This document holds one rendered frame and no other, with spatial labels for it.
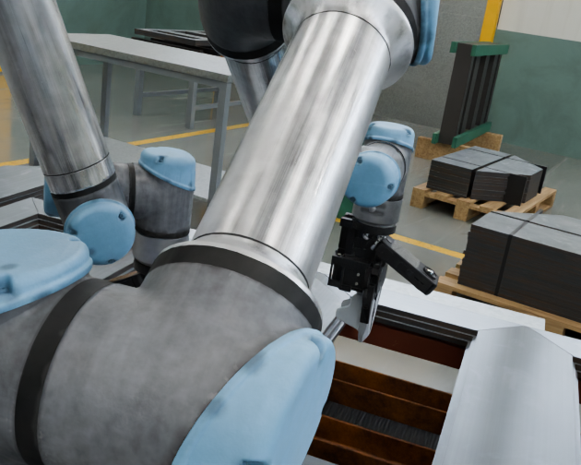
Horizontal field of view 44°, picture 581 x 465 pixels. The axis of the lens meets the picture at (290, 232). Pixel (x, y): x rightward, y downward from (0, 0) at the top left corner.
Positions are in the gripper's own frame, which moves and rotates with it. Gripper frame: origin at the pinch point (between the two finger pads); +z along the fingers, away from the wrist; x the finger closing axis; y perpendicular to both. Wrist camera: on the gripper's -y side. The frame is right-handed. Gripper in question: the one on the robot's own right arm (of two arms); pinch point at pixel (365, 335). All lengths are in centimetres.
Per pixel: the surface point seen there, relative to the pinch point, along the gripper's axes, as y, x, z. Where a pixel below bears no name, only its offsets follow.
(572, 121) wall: -70, -799, 57
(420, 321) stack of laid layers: -6.1, -27.6, 7.3
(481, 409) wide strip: -20.7, 2.5, 5.8
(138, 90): 352, -541, 72
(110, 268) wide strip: 55, -11, 6
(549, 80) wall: -34, -807, 17
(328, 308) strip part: 11.2, -19.6, 6.1
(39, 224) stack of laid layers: 86, -28, 9
